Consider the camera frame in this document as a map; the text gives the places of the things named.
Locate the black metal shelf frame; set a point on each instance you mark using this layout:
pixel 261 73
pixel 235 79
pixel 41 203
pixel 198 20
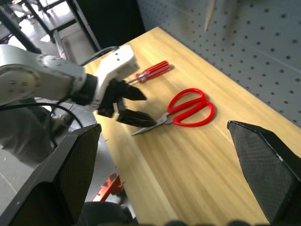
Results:
pixel 47 23

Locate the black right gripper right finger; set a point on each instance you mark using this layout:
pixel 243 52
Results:
pixel 265 164

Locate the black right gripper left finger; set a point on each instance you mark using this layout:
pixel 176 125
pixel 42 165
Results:
pixel 63 169

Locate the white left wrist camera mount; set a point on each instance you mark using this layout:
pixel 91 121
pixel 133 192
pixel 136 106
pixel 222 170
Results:
pixel 115 68

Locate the grey pegboard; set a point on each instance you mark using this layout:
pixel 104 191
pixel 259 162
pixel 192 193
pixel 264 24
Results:
pixel 235 47

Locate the red metal clamp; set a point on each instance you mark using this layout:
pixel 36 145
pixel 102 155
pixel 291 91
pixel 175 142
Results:
pixel 109 187

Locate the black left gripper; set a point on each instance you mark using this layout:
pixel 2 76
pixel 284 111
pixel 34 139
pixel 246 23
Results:
pixel 112 99

